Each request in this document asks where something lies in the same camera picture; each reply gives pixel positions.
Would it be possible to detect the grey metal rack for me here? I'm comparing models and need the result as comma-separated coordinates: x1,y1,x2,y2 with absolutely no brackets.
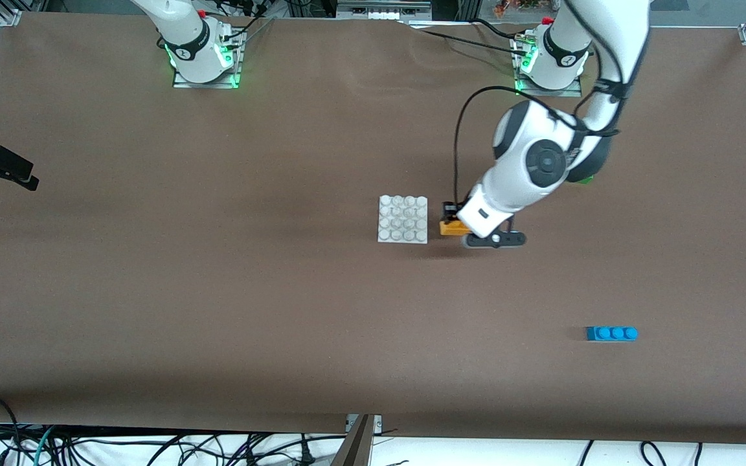
336,0,433,21

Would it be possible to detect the aluminium frame post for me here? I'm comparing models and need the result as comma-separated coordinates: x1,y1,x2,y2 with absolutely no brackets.
331,414,383,466

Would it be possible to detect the blue toy block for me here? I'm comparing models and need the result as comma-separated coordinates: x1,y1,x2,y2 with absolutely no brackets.
586,326,639,342

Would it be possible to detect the teal cable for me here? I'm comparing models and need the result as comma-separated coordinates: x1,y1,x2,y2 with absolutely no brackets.
31,425,57,466

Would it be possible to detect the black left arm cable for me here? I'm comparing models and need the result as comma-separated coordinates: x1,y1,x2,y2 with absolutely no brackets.
453,0,639,209

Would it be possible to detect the black cable on table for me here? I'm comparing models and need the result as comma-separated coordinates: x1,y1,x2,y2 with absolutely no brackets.
405,18,524,54

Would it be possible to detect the black cable loop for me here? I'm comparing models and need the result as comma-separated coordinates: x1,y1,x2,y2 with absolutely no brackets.
640,441,669,466

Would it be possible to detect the tangled black cable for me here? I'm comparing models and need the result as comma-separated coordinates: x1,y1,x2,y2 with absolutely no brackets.
56,430,348,466

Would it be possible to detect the white studded base plate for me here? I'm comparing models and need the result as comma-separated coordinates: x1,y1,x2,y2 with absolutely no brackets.
378,195,429,245

